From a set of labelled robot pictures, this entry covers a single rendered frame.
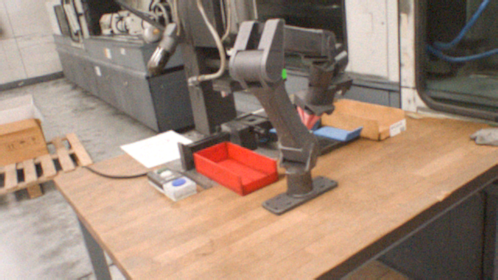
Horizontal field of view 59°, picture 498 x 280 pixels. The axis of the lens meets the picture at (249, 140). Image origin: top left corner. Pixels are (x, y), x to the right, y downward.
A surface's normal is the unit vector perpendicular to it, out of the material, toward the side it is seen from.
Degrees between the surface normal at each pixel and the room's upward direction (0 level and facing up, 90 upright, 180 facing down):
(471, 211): 90
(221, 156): 90
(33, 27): 90
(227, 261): 0
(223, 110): 90
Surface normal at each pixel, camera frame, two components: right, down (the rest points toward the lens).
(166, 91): 0.52, 0.22
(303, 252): -0.14, -0.93
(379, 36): -0.84, 0.29
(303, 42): 0.78, 0.15
